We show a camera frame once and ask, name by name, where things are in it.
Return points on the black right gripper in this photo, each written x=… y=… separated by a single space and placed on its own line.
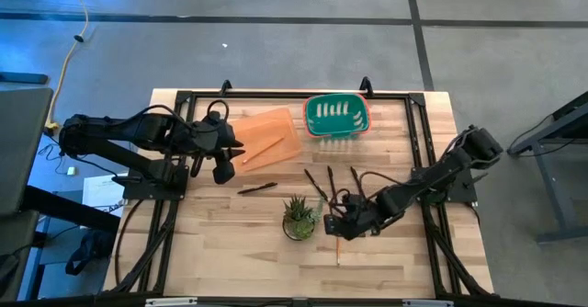
x=353 y=217

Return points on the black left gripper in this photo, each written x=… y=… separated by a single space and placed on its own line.
x=211 y=137

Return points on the orange wooden pencil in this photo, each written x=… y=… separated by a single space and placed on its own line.
x=263 y=150
x=338 y=252

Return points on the black pen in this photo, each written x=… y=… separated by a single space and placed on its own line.
x=257 y=189
x=356 y=178
x=316 y=185
x=331 y=176

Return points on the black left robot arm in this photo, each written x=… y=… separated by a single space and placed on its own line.
x=115 y=132

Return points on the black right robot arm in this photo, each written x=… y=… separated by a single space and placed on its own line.
x=436 y=178

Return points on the orange plastic tray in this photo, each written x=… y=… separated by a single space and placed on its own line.
x=271 y=128

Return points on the succulent plant in black pot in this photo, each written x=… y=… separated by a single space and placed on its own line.
x=299 y=222

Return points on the black table clamp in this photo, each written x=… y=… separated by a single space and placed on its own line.
x=366 y=86
x=226 y=87

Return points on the green slotted plastic basket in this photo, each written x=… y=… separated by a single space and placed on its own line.
x=317 y=123

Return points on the white paper sheet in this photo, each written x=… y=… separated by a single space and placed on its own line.
x=98 y=196

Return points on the small white adapter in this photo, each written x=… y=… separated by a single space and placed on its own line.
x=71 y=171

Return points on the black bag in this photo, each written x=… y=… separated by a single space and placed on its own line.
x=92 y=247

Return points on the black desk beam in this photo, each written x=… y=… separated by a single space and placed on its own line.
x=69 y=208

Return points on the grey metal desk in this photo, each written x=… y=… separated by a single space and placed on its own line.
x=565 y=183

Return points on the dark flat bar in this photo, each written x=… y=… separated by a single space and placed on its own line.
x=23 y=77

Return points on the black aluminium table frame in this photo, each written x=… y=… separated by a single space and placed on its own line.
x=275 y=94

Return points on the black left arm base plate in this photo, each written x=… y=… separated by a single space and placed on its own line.
x=151 y=192

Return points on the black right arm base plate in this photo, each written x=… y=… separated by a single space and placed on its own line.
x=461 y=196

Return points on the silver metal bracket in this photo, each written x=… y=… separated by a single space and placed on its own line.
x=427 y=303
x=170 y=302

